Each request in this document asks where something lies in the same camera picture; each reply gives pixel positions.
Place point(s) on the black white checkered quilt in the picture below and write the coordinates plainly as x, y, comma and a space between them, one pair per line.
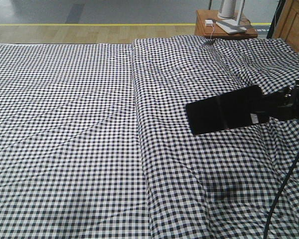
219, 185

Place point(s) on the wooden headboard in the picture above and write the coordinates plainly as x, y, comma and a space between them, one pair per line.
287, 27

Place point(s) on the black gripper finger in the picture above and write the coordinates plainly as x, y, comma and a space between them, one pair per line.
278, 98
277, 112

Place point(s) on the wooden nightstand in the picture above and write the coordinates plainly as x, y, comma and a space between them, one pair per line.
216, 31

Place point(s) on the black white checkered bedsheet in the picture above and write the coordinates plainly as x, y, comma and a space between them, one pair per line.
70, 164

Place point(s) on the white charger adapter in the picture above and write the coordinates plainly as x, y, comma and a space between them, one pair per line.
209, 23

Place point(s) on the black foldable phone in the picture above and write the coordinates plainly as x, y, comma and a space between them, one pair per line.
226, 111

